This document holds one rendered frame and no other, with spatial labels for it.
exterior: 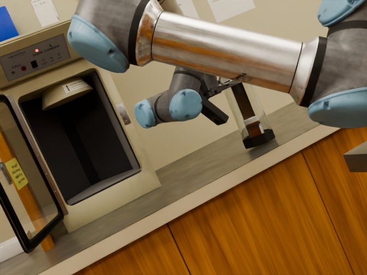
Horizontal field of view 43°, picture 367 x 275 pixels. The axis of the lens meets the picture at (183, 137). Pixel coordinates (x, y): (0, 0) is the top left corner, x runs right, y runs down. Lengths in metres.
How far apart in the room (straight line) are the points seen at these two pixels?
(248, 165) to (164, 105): 0.30
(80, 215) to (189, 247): 0.38
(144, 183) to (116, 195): 0.10
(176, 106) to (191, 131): 0.88
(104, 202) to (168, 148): 0.57
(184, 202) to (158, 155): 0.75
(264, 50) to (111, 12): 0.25
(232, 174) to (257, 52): 0.56
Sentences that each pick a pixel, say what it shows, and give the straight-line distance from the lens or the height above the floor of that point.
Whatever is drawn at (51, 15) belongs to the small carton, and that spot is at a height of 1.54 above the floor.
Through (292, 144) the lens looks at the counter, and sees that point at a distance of 1.34.
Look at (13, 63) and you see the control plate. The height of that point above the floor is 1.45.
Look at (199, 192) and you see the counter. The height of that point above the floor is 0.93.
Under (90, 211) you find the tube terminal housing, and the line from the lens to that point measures 1.46.
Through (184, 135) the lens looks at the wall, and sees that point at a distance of 1.97.
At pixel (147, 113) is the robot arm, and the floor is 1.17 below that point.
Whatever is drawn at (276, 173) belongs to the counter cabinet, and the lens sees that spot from 1.34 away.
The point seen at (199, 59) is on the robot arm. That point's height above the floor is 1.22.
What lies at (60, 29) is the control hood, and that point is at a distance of 1.39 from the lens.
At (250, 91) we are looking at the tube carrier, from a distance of 1.39.
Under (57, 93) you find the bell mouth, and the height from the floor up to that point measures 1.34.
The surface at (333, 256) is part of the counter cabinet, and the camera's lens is 1.47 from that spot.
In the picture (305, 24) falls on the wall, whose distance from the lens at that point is 2.33.
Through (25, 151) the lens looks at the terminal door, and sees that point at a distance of 1.37.
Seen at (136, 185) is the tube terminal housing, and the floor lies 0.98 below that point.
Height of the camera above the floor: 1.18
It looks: 5 degrees down
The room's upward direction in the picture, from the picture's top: 24 degrees counter-clockwise
